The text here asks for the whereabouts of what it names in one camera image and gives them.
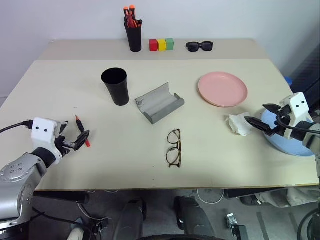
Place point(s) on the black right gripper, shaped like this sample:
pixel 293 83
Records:
pixel 282 122

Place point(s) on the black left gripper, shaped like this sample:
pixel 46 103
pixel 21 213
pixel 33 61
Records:
pixel 65 145

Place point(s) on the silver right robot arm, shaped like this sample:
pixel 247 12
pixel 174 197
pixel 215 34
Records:
pixel 312 142

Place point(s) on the red and black pen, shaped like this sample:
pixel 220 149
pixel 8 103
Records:
pixel 80 125

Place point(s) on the crumpled white tissue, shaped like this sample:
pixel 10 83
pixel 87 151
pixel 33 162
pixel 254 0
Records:
pixel 237 123

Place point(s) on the light blue plate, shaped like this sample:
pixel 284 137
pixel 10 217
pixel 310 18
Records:
pixel 287 148

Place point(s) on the small blue object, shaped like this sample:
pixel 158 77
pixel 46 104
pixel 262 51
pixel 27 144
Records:
pixel 288 81

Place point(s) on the pink plastic plate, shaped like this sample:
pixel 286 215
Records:
pixel 222 88

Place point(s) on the dark carbon-pattern object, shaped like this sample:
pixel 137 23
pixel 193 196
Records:
pixel 308 82

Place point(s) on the empty black plastic cup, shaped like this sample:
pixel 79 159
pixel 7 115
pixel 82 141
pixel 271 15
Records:
pixel 118 90

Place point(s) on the black bar under table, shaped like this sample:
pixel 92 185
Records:
pixel 62 196

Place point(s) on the beige trouser leg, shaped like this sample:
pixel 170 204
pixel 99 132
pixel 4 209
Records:
pixel 277 198

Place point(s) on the black shoe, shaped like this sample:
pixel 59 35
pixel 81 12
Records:
pixel 248 200

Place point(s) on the grey open glasses case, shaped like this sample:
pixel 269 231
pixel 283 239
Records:
pixel 160 106

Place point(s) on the tortoiseshell eyeglasses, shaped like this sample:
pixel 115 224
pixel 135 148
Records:
pixel 180 150

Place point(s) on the black sunglasses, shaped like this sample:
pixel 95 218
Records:
pixel 193 46

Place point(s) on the dark rounded shape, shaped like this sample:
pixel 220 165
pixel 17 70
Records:
pixel 130 220
pixel 193 220

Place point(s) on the metal caster wheel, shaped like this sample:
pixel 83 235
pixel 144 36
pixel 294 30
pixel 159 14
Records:
pixel 231 221

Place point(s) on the black pen holder cup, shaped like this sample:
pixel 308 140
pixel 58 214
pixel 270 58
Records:
pixel 135 40

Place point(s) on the red cube block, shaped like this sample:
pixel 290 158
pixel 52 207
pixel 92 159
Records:
pixel 153 45

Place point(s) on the green cube block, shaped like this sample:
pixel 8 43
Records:
pixel 170 44

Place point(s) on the yellow cube block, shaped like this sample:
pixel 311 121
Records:
pixel 161 45

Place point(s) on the red pen in holder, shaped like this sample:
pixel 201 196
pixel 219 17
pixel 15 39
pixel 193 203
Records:
pixel 130 22

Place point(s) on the black marker pen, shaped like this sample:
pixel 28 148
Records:
pixel 140 22

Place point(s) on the orange-capped black pen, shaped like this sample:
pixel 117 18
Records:
pixel 132 11
pixel 125 13

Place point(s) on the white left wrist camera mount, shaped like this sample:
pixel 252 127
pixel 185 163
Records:
pixel 42 132

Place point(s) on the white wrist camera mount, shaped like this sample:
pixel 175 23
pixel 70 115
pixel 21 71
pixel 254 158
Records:
pixel 42 132
pixel 298 105

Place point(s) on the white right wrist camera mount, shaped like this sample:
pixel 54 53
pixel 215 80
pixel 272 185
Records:
pixel 298 105

